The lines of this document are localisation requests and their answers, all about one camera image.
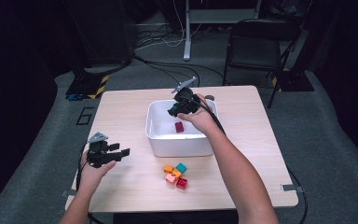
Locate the black equipment case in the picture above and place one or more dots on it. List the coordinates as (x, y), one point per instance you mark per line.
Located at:
(105, 31)

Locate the dark curtain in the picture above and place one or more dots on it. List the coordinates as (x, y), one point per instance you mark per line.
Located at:
(348, 77)
(12, 93)

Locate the orange toy brick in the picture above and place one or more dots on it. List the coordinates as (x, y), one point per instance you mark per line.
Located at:
(168, 169)
(176, 173)

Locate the metal table bracket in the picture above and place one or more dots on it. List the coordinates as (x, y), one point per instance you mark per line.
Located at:
(290, 187)
(67, 193)

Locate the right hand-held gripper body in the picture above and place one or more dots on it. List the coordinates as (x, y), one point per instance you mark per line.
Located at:
(186, 101)

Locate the small blue object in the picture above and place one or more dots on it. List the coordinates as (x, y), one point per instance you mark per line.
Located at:
(74, 97)

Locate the black stand base striped edge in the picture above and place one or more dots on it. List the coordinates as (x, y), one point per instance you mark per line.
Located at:
(84, 85)

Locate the magenta toy brick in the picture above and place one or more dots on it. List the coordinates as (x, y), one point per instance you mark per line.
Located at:
(179, 127)

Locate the white desk frame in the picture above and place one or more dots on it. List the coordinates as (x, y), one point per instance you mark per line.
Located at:
(187, 37)

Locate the person's right hand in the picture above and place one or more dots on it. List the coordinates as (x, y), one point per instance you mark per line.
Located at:
(203, 121)

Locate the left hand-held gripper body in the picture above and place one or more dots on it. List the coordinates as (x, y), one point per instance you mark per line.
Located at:
(99, 154)

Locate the small dark round object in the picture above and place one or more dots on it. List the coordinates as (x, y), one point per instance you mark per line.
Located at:
(210, 97)

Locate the black folding chair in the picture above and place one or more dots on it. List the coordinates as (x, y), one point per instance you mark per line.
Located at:
(254, 46)

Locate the person's left hand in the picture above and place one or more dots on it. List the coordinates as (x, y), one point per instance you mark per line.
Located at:
(93, 177)

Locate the red toy brick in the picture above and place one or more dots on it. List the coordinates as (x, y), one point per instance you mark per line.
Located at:
(181, 183)

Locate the white plastic bin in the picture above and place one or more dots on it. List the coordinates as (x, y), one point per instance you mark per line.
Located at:
(167, 146)

